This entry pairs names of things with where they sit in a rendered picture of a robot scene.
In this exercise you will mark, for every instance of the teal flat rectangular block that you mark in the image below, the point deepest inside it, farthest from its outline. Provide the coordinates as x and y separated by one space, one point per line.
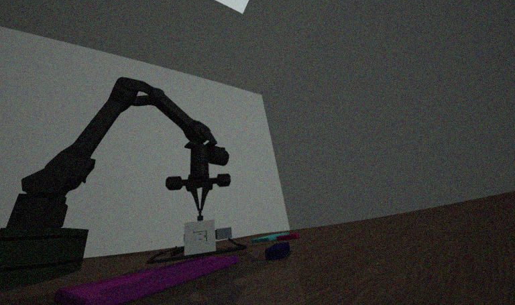
268 238

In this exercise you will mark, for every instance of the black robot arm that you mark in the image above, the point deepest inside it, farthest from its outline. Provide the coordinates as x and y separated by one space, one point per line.
44 205

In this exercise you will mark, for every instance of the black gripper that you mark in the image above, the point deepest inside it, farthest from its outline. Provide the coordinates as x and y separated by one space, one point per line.
199 172

